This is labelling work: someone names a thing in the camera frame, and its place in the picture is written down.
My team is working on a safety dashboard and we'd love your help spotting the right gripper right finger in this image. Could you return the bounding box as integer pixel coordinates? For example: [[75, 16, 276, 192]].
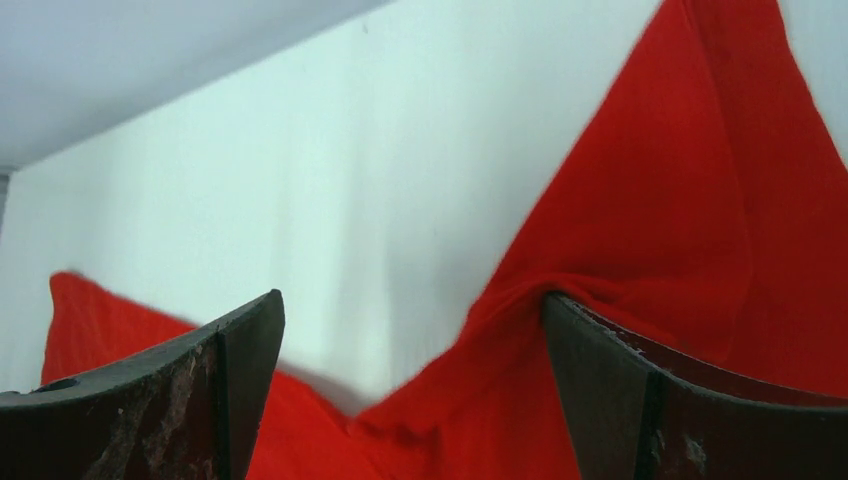
[[541, 294, 847, 479]]

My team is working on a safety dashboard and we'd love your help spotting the red t shirt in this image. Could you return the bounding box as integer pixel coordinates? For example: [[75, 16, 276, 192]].
[[40, 0, 848, 480]]

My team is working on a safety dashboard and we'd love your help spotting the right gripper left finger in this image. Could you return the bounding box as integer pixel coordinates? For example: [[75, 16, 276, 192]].
[[1, 290, 285, 479]]

